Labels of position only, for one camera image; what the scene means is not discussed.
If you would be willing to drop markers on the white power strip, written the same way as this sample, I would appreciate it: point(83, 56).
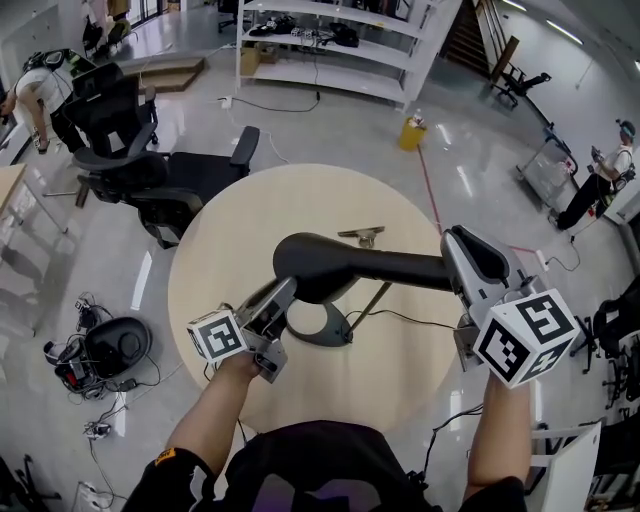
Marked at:
point(226, 102)
point(542, 260)
point(89, 492)

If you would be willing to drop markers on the floor broom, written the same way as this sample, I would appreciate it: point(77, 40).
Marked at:
point(81, 192)

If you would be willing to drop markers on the clothes rack with garments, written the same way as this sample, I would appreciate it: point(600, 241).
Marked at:
point(107, 22)

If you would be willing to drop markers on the black swivel chair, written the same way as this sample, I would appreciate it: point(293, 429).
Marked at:
point(617, 330)
point(20, 487)

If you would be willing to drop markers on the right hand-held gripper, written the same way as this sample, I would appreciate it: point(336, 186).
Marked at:
point(525, 335)

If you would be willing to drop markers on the yellow waste bin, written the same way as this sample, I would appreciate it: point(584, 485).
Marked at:
point(411, 137)

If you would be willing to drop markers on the wooden rectangular side table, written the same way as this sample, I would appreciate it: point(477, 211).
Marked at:
point(7, 185)

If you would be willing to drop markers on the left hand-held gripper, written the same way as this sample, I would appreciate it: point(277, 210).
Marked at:
point(217, 335)

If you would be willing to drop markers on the black office chair with armrest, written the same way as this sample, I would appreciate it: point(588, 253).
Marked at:
point(200, 172)

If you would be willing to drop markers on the black mesh office chair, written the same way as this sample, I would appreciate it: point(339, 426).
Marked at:
point(125, 172)

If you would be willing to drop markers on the person's right forearm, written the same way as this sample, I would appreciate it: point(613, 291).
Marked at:
point(500, 435)

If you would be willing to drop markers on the cardboard box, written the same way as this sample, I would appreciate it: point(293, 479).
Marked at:
point(250, 60)

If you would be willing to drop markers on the black reclined office chair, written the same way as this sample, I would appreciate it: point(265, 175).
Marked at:
point(520, 82)

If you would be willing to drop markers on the metal trolley cart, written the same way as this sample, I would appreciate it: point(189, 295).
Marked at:
point(545, 175)

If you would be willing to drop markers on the white furniture frame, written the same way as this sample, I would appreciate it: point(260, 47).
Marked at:
point(575, 450)

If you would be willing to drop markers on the white shelving unit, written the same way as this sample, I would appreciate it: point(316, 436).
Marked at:
point(350, 46)

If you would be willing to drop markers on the wooden step platform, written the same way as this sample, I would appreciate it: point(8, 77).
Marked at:
point(165, 75)

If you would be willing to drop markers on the brass metal clip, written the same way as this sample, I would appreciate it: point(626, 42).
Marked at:
point(367, 234)

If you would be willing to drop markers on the person's black shirt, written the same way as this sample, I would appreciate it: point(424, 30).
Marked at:
point(325, 465)

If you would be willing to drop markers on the black oval equipment case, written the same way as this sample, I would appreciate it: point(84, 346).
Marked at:
point(120, 345)

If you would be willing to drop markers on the black desk lamp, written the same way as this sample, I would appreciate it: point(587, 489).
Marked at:
point(350, 265)

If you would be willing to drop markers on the pile of black electronic gear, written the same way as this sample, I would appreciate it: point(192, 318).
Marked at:
point(70, 362)

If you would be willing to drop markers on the dark staircase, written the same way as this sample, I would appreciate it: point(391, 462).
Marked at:
point(467, 40)

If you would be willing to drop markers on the person's left forearm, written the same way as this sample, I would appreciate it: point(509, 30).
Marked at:
point(210, 420)

